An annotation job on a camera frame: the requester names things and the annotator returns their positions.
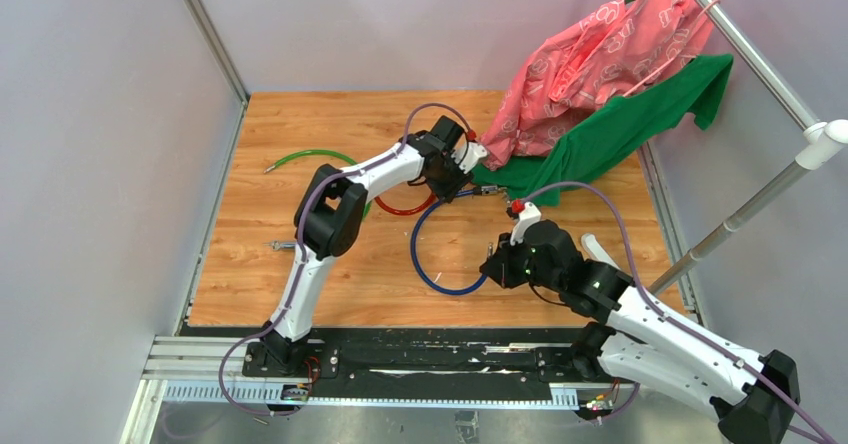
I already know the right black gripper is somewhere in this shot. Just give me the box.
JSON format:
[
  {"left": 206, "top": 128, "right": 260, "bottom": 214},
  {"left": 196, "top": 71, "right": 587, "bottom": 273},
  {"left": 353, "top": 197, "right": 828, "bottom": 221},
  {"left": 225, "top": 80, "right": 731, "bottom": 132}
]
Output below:
[{"left": 483, "top": 228, "right": 564, "bottom": 292}]

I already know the blue cable lock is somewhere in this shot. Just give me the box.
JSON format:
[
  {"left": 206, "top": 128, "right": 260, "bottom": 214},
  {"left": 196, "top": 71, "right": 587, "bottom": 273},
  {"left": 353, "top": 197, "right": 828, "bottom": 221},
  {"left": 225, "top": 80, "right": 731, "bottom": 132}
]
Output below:
[{"left": 409, "top": 186, "right": 505, "bottom": 300}]

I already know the red cable lock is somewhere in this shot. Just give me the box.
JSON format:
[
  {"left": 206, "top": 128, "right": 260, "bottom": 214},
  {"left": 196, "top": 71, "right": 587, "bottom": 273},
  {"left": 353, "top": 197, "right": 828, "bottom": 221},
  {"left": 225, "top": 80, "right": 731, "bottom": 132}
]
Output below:
[{"left": 374, "top": 194, "right": 437, "bottom": 216}]

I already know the green cable lock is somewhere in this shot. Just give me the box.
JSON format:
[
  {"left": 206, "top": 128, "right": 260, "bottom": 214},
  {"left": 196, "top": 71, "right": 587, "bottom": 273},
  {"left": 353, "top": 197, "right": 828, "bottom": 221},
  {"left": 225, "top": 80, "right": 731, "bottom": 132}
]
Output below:
[{"left": 263, "top": 150, "right": 374, "bottom": 253}]

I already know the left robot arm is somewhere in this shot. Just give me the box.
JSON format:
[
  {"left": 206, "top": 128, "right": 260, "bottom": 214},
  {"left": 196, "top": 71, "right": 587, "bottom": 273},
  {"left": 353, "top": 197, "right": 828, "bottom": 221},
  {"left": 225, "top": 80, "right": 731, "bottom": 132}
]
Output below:
[{"left": 256, "top": 116, "right": 487, "bottom": 377}]

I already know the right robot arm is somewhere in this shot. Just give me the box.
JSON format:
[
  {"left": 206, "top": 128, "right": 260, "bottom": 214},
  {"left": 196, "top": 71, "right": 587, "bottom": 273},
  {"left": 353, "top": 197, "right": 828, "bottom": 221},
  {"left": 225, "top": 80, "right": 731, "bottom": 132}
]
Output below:
[{"left": 480, "top": 220, "right": 800, "bottom": 443}]

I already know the green t-shirt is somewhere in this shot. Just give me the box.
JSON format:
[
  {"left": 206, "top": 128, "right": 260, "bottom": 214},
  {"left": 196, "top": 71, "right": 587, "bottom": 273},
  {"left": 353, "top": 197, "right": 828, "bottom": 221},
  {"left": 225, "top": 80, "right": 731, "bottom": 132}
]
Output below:
[{"left": 473, "top": 54, "right": 734, "bottom": 199}]

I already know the pink patterned garment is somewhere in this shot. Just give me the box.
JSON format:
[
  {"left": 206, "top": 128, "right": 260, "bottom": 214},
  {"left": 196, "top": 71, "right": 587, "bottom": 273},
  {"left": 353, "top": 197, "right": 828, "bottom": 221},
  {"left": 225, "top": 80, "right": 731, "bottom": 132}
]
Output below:
[{"left": 479, "top": 0, "right": 714, "bottom": 170}]

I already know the pink clothes hanger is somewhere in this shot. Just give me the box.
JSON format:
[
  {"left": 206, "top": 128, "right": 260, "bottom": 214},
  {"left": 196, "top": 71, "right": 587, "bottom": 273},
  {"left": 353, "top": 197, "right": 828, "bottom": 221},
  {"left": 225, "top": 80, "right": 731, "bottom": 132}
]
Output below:
[{"left": 622, "top": 0, "right": 721, "bottom": 97}]

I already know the metal clothes rack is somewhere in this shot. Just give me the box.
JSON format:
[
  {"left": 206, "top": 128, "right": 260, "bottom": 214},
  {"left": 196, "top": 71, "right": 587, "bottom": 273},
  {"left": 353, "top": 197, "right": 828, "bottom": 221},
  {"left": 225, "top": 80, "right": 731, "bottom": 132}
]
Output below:
[{"left": 619, "top": 0, "right": 848, "bottom": 297}]

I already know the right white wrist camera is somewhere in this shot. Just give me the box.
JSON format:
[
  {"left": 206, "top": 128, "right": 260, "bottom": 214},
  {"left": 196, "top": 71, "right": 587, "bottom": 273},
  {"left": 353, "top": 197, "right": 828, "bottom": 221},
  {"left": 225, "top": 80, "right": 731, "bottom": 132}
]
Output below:
[{"left": 507, "top": 199, "right": 541, "bottom": 246}]

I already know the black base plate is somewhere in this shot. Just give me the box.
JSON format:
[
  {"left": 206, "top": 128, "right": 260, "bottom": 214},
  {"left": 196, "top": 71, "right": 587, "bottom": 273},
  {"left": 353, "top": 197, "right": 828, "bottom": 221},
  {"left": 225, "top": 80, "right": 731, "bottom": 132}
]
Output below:
[{"left": 242, "top": 326, "right": 639, "bottom": 404}]

